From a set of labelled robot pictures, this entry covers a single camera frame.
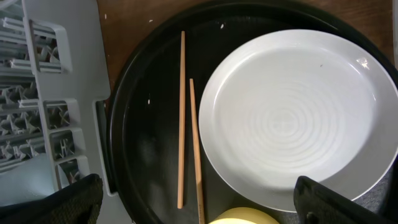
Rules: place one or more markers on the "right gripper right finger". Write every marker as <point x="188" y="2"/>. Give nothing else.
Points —
<point x="317" y="204"/>

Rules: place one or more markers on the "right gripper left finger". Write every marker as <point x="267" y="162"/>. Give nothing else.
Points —
<point x="78" y="203"/>

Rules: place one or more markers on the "yellow plastic bowl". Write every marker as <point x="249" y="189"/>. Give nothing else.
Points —
<point x="244" y="215"/>

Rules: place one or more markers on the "grey round plate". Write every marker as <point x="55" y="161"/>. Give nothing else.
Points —
<point x="300" y="102"/>

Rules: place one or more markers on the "wooden chopstick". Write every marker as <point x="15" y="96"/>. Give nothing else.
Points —
<point x="181" y="140"/>
<point x="197" y="158"/>

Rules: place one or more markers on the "light blue plastic cup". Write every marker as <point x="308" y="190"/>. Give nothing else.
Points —
<point x="28" y="182"/>

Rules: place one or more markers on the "grey dishwasher rack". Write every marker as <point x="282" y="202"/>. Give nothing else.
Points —
<point x="54" y="82"/>

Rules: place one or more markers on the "round black tray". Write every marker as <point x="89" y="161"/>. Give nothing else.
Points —
<point x="143" y="118"/>

